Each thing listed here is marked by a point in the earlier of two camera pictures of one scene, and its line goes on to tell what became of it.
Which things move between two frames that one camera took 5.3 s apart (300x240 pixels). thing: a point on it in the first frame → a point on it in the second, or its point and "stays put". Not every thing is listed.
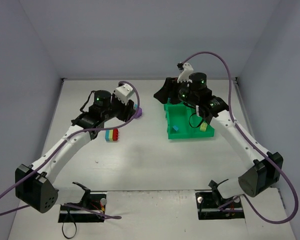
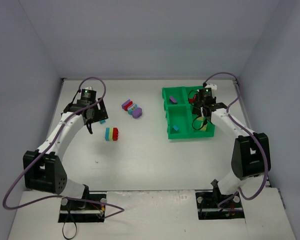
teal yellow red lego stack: [111, 135] stays put
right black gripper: [171, 88] → [197, 109]
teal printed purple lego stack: [140, 113] stays put
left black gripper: [128, 113] → [101, 112]
